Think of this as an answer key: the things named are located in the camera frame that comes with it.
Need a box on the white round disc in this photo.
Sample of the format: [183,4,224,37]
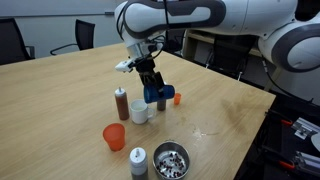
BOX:
[310,132,320,153]

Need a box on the silver metal bracket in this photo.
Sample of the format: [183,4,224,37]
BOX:
[290,116,320,141]

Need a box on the blue plastic cup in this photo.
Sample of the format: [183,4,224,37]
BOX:
[143,84,176,104]

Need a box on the orange-handled bar clamp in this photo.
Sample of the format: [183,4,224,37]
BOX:
[261,144,296,171]
[265,109,294,128]

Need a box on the small clear brown-filled bottle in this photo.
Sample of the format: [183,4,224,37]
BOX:
[156,99,167,112]

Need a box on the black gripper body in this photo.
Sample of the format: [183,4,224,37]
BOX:
[135,59,161,84]

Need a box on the brown sauce squeeze bottle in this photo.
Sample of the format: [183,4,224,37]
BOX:
[114,87,131,122]

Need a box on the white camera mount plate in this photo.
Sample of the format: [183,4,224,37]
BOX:
[115,59,138,74]

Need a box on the silver aluminium rail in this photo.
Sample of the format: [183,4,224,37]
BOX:
[293,150,320,174]

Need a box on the large orange plastic cup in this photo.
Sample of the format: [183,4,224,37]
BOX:
[102,122,127,153]

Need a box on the white ceramic mug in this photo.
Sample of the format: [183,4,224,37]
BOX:
[129,98,156,126]

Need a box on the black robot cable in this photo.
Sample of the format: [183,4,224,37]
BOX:
[115,0,314,104]

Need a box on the small orange plastic cup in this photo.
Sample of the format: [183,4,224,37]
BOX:
[173,92,183,106]

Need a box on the steel bowl with beans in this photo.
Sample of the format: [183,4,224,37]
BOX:
[152,139,192,180]

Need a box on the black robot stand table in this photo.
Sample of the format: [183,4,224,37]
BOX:
[233,89,320,180]

